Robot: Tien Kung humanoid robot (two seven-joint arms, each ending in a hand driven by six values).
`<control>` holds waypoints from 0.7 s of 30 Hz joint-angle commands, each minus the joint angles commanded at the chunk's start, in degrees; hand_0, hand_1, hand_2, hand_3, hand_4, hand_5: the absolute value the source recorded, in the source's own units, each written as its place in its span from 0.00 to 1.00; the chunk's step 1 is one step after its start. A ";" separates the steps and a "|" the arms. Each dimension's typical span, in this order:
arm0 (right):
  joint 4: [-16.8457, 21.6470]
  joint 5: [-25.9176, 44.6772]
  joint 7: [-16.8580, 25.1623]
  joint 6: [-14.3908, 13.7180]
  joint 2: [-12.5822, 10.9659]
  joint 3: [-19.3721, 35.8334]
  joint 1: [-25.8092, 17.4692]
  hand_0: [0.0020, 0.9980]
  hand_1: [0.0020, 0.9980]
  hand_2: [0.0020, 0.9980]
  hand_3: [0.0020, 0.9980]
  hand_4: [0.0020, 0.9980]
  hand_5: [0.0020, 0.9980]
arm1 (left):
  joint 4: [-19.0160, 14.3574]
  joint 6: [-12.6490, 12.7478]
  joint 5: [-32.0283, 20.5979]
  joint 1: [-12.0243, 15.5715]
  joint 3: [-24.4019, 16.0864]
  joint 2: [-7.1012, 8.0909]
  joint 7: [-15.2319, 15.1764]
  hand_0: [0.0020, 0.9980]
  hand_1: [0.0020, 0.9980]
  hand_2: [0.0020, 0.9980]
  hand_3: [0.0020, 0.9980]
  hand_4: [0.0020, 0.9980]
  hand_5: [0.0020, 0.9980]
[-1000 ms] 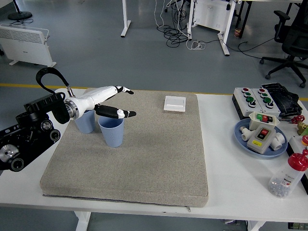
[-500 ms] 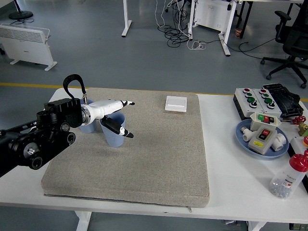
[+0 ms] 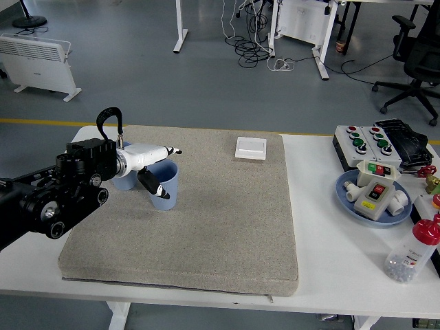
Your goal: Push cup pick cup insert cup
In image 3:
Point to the white desk leg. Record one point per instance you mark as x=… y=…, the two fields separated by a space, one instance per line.
x=180 y=34
x=321 y=65

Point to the white push-button control box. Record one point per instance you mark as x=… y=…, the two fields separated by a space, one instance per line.
x=349 y=151
x=376 y=148

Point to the white wall switch plate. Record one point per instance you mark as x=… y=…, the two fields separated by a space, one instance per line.
x=251 y=148

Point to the small can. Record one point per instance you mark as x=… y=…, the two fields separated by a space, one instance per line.
x=340 y=47

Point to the red emergency stop button box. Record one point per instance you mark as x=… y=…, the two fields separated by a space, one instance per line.
x=423 y=206

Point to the beige switch red black buttons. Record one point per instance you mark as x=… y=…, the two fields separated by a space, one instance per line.
x=373 y=203

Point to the black office chair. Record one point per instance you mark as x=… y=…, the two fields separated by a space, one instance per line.
x=421 y=65

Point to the white panel heater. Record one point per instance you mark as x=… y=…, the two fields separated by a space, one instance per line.
x=34 y=65
x=302 y=19

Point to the blue round plate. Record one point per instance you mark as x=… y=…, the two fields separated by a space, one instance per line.
x=343 y=201

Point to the black desk frame leg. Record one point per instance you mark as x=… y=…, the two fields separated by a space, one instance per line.
x=352 y=24

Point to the green crate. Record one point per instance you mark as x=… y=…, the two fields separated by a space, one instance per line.
x=426 y=324

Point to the brass valve red handwheel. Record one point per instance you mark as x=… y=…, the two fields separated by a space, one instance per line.
x=431 y=180

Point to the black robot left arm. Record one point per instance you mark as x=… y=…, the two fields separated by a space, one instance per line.
x=62 y=199

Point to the metal zipper pull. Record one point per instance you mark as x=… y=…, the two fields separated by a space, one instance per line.
x=271 y=299

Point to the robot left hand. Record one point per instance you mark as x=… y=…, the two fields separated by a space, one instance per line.
x=144 y=154

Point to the white table leg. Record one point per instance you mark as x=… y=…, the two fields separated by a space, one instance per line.
x=118 y=316
x=366 y=323

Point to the clear bottle red cap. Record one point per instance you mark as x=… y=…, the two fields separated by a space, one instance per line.
x=407 y=258

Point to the grey-brown cushion mat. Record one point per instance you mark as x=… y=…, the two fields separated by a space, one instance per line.
x=206 y=223

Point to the black fan stand base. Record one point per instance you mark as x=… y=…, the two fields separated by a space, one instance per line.
x=30 y=21

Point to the blue ribbed plastic cup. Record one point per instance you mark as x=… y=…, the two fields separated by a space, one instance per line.
x=125 y=184
x=172 y=187

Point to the white pipe fitting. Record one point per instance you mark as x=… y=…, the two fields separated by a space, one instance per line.
x=400 y=203
x=352 y=194

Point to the beige switch green red buttons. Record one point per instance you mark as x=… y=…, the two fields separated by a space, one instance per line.
x=366 y=175

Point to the black foot pedal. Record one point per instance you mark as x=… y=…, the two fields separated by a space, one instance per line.
x=409 y=141

